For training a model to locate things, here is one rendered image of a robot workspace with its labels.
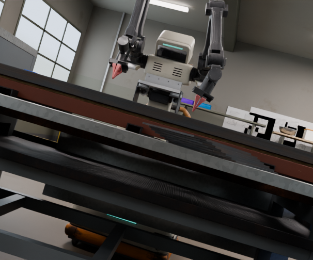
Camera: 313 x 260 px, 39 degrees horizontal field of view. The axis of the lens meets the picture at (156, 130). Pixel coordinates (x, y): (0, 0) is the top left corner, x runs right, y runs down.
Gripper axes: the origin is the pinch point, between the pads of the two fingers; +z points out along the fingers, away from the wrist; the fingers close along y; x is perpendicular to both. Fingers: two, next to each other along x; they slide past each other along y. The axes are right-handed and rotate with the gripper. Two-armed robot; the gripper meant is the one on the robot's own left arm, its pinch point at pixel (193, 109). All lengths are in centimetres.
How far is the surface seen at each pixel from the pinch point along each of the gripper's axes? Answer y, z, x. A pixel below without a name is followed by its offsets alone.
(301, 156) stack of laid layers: 37, -2, -49
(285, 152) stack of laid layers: 32, 0, -49
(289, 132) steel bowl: 198, -90, 666
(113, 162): -21, 43, 29
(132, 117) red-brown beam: -18, 15, -48
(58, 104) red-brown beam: -42, 24, -48
